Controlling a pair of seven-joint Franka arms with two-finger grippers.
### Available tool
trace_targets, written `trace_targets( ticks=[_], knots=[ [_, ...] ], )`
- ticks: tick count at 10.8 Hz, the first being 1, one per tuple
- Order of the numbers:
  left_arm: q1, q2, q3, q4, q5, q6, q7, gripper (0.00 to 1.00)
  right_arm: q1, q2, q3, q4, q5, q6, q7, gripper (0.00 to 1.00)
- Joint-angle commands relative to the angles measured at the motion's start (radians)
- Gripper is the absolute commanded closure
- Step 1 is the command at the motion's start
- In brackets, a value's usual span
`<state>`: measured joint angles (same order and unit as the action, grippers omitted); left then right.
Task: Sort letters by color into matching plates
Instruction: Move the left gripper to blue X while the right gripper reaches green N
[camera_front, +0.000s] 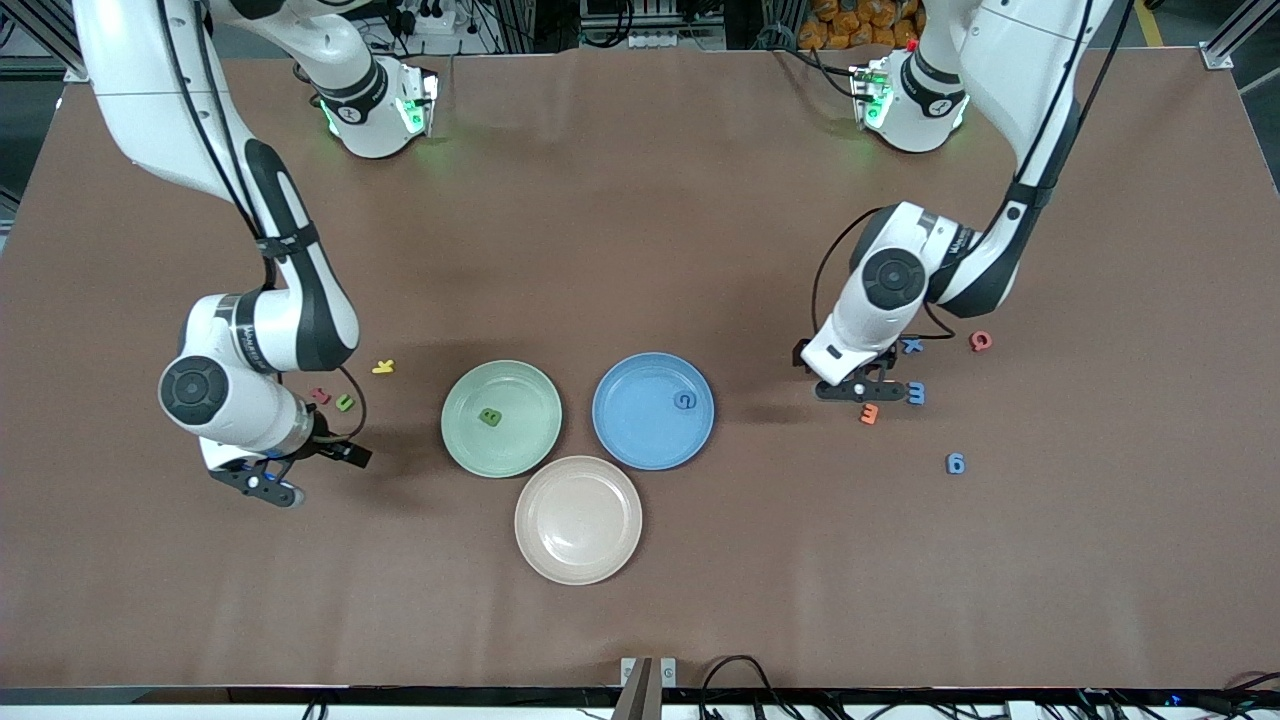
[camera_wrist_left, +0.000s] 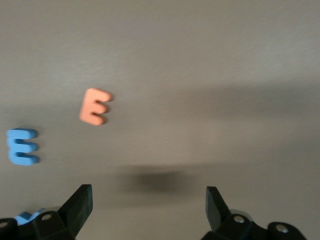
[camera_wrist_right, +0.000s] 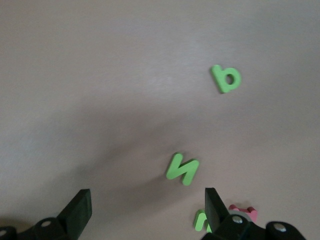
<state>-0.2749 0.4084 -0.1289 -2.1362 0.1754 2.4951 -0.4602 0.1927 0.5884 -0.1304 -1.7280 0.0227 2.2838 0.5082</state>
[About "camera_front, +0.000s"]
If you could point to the blue lowercase letter g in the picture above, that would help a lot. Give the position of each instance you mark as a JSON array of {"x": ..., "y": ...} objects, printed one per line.
[{"x": 950, "y": 462}]

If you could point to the blue plate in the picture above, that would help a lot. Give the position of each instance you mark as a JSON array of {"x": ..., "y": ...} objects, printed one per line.
[{"x": 640, "y": 420}]

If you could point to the green letter B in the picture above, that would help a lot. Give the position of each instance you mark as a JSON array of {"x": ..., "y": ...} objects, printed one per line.
[{"x": 490, "y": 417}]

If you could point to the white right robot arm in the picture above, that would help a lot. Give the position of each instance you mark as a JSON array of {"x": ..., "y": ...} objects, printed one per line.
[{"x": 150, "y": 100}]

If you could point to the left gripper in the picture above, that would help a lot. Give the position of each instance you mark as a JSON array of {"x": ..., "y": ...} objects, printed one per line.
[{"x": 886, "y": 359}]

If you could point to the orange letter E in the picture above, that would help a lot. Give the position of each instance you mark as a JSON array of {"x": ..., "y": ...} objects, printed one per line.
[{"x": 868, "y": 414}]

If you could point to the orange fruit net bag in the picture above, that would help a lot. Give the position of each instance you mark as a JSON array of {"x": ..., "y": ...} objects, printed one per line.
[{"x": 860, "y": 25}]

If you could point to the white power strip with plugs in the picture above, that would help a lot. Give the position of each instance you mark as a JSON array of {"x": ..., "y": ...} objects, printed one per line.
[{"x": 435, "y": 22}]

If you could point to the pink letter Q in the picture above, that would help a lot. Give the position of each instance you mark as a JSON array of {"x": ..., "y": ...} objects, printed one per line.
[{"x": 973, "y": 342}]

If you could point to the white socket strip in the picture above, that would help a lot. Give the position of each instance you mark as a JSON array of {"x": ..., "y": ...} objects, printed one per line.
[{"x": 660, "y": 40}]

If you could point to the pale green plate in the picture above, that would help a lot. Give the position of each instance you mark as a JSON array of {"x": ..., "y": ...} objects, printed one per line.
[{"x": 520, "y": 440}]

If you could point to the aluminium frame profile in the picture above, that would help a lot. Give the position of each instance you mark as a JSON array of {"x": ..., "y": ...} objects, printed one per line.
[
  {"x": 1240, "y": 30},
  {"x": 55, "y": 40}
]

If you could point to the grey metal bracket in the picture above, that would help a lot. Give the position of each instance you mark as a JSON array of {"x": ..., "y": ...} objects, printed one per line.
[{"x": 640, "y": 690}]

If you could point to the pale beige plate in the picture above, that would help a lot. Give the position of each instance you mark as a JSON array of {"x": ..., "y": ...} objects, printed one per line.
[{"x": 578, "y": 520}]

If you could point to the black table edge strip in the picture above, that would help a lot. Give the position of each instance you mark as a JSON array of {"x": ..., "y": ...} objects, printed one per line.
[{"x": 300, "y": 694}]

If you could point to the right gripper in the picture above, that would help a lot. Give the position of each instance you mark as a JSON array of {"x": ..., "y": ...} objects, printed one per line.
[{"x": 322, "y": 437}]

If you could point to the blue capital letter G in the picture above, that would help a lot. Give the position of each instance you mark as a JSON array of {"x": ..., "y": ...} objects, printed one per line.
[{"x": 676, "y": 401}]

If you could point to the blue letter E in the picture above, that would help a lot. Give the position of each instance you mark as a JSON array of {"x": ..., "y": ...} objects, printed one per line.
[{"x": 917, "y": 394}]

